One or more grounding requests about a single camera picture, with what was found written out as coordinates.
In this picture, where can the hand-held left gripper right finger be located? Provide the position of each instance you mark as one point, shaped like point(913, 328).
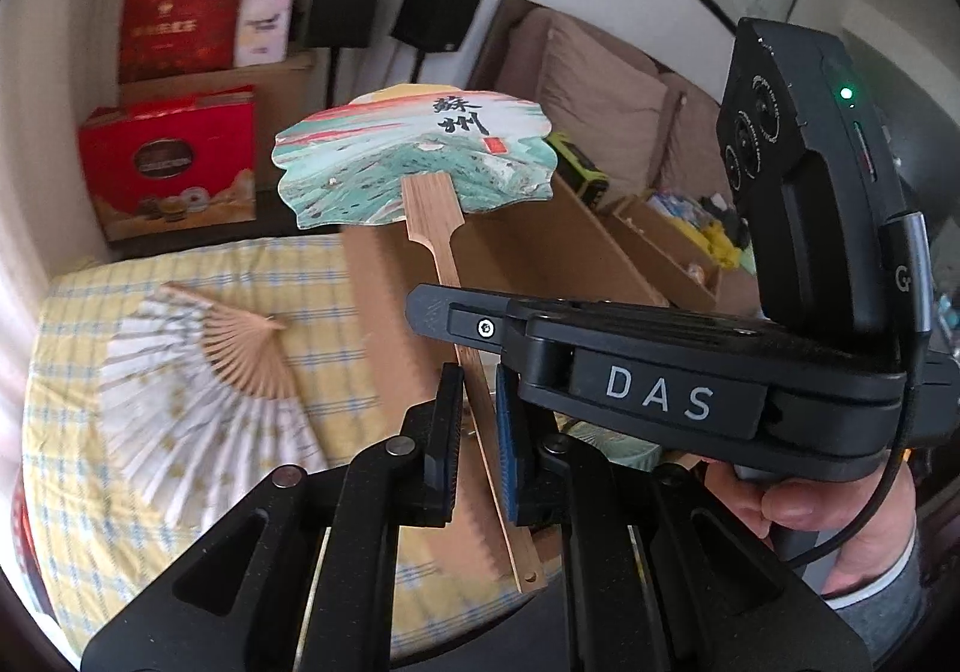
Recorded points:
point(510, 462)

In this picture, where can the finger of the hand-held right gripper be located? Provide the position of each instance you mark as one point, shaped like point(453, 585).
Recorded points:
point(457, 319)

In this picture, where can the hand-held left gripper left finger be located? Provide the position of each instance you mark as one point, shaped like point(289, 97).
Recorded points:
point(446, 447)

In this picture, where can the mint handheld electric fan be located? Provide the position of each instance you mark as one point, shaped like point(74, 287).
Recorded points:
point(607, 445)

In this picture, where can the large cardboard box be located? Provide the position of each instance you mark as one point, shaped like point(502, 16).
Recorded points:
point(540, 252)

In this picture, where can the painted paddle fan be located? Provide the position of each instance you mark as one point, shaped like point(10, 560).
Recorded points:
point(390, 154)

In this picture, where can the person's right hand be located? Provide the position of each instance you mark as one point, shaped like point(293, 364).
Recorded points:
point(802, 507)

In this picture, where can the cardboard box of clutter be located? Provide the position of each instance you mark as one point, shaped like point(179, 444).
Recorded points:
point(660, 244)

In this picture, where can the green black case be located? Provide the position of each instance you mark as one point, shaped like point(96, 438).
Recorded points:
point(577, 173)

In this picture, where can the brown sofa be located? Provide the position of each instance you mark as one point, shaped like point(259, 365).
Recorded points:
point(600, 79)

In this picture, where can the speaker stand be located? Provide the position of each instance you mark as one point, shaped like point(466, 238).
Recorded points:
point(418, 64)
point(335, 76)

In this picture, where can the white folding paper fan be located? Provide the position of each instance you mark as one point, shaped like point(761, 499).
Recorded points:
point(187, 402)

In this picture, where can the brown cardboard box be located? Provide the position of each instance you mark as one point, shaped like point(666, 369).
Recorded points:
point(285, 94)

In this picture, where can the red collection gift box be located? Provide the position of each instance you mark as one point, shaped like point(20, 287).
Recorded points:
point(202, 139)

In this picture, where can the small pink box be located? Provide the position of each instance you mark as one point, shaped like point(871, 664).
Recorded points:
point(262, 23)

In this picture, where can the yellow checkered tablecloth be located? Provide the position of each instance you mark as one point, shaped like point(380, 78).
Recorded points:
point(90, 297)

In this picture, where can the dark red gift box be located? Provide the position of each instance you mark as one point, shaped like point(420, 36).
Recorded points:
point(172, 4)

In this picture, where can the red plastic bag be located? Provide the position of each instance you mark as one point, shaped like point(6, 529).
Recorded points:
point(21, 529)

